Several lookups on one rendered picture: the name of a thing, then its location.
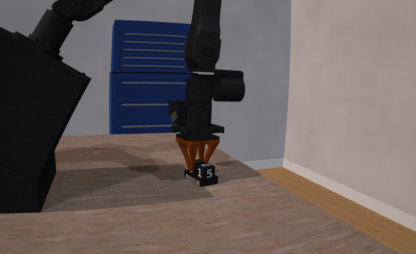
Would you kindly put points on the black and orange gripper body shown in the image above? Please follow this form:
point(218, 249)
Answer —
point(198, 124)

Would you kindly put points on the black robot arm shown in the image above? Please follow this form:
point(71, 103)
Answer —
point(201, 52)

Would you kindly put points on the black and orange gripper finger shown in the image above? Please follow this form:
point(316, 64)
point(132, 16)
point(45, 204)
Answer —
point(212, 144)
point(192, 147)

